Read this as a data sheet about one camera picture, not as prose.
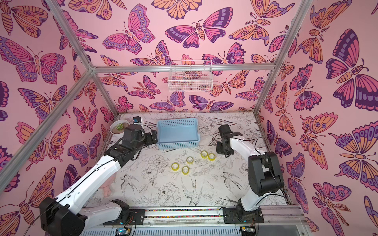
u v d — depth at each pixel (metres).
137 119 0.68
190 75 0.95
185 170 0.90
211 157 0.95
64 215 0.37
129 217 0.71
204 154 0.95
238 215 0.73
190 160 0.93
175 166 0.91
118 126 0.98
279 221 0.73
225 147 0.79
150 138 0.70
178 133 1.12
